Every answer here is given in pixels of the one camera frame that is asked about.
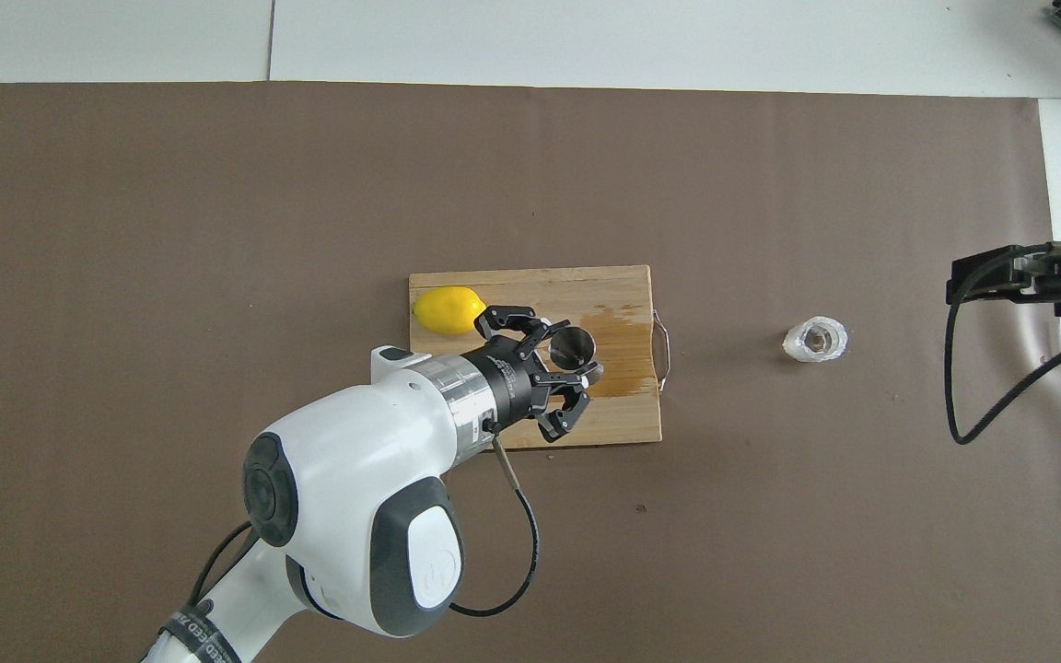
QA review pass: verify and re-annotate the yellow lemon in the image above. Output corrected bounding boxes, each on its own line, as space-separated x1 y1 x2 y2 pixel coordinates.
412 285 488 337

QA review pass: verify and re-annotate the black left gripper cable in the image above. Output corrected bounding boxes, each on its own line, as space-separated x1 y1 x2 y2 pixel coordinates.
190 437 539 618

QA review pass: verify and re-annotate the brown table mat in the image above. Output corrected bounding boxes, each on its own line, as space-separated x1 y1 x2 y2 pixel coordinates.
0 81 1061 663

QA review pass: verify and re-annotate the wooden cutting board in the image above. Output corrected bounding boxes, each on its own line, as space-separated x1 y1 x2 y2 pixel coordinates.
409 265 674 454

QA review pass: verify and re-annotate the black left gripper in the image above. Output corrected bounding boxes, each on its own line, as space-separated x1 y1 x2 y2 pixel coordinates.
471 304 605 444

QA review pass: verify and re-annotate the steel double jigger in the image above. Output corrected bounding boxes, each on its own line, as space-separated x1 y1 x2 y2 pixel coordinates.
544 324 599 371

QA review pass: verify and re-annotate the clear glass cup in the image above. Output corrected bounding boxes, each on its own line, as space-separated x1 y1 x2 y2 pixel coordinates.
782 315 849 365

